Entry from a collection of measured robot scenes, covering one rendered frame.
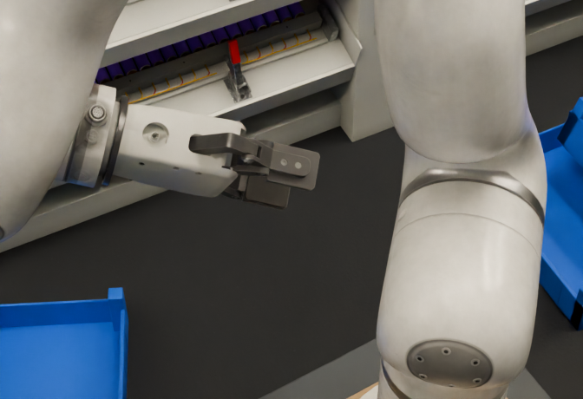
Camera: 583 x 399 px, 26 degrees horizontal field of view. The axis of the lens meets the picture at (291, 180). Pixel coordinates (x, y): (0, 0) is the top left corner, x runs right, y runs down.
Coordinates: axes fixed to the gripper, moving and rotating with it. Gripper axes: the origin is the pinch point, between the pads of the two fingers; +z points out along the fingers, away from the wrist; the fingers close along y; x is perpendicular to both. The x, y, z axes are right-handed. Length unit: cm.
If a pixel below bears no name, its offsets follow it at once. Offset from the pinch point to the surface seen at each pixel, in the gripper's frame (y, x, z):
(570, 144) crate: 62, -30, 53
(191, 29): 56, -31, -5
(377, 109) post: 79, -33, 28
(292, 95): 72, -30, 13
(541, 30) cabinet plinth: 82, -54, 54
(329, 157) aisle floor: 83, -25, 23
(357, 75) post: 71, -35, 22
